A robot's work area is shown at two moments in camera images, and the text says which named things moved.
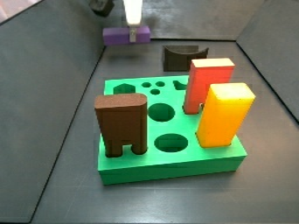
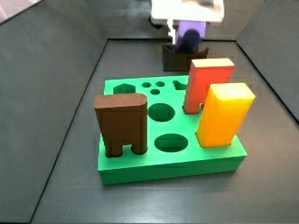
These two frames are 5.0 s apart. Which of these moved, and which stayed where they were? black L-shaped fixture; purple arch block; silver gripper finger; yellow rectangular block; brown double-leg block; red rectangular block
Moved: purple arch block; silver gripper finger
Stayed: red rectangular block; black L-shaped fixture; brown double-leg block; yellow rectangular block
